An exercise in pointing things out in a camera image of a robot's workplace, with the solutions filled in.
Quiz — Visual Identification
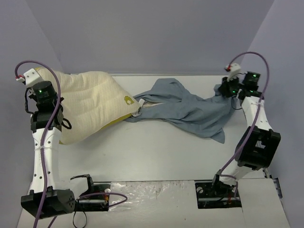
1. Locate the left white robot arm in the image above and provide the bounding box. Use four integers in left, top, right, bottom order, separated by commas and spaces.
21, 81, 96, 219

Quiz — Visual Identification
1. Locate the striped pillowcase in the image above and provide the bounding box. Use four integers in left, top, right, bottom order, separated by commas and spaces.
126, 78, 235, 143

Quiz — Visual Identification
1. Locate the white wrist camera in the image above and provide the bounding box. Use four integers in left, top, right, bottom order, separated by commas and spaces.
16, 68, 44, 88
225, 63, 241, 81

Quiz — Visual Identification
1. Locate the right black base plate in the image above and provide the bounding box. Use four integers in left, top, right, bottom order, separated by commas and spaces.
195, 180, 242, 209

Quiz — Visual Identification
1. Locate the thin black cable loop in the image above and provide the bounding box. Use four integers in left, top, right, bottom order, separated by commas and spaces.
72, 210, 88, 228

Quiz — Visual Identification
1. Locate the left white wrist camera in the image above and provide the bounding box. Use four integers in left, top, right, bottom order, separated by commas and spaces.
16, 68, 44, 88

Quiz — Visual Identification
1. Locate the cream white pillow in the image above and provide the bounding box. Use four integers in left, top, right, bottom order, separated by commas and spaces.
37, 67, 140, 145

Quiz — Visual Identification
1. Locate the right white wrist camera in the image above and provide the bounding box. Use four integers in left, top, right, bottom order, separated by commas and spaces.
225, 63, 241, 81

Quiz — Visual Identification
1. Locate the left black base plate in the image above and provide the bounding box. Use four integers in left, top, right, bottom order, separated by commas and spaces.
74, 182, 111, 212

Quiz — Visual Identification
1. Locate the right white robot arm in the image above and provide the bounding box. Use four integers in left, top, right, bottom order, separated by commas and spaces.
210, 72, 281, 196

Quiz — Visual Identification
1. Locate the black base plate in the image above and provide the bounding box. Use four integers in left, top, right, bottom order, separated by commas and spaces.
195, 180, 242, 209
74, 182, 111, 212

